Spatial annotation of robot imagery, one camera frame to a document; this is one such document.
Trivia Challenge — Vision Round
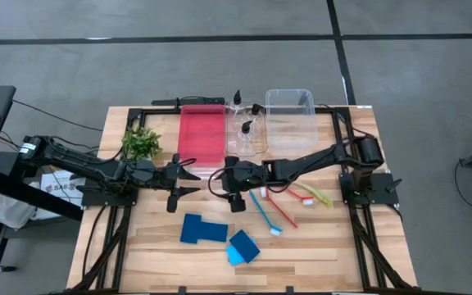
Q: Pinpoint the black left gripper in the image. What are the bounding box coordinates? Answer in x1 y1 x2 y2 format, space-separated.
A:
137 153 202 213

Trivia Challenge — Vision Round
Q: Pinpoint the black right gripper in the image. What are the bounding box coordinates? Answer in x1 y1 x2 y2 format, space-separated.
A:
213 155 268 213

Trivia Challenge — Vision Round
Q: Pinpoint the blue kitchen sponge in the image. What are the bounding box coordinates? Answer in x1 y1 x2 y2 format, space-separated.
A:
225 236 257 268
229 229 261 265
197 221 229 243
179 212 202 245

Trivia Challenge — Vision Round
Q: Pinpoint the blue dish brush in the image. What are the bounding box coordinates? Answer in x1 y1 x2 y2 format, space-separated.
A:
248 189 284 238

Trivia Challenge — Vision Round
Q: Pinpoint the yellow-green dish brush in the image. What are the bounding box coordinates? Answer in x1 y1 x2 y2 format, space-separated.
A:
294 182 334 207

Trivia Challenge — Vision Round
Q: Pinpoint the long red dish brush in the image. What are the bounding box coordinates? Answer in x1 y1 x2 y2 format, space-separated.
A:
259 186 299 229

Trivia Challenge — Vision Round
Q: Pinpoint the pink plastic tray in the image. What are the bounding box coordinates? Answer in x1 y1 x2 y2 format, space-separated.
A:
177 103 226 166

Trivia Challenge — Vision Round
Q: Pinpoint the clear plastic organizer tray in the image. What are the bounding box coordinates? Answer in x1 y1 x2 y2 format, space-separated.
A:
224 104 268 157

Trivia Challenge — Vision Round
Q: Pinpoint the green plant in white pot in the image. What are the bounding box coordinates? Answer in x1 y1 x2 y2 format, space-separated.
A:
120 125 164 161

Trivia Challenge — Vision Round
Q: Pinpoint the black power strip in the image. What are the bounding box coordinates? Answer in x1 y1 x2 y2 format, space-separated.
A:
151 96 226 107

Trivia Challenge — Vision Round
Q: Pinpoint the clear plastic storage bin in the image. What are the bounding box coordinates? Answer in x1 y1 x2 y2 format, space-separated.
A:
264 88 319 149

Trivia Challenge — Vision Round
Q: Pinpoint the short red dish brush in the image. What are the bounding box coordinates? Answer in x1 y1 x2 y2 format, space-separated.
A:
287 188 315 206

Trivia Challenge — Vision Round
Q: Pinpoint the white printed paper sheet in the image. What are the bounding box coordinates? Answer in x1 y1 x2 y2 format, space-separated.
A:
39 170 86 198

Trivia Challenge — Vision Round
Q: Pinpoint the white plastic bag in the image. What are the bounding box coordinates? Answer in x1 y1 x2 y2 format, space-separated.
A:
0 192 36 229

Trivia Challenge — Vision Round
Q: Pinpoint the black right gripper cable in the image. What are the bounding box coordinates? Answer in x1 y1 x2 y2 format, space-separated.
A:
207 166 239 200

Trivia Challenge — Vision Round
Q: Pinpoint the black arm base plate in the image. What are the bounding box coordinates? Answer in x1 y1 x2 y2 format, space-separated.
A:
339 171 401 206
80 179 138 207

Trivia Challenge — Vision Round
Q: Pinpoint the black floor cable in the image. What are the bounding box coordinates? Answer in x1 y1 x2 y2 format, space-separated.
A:
12 99 104 133

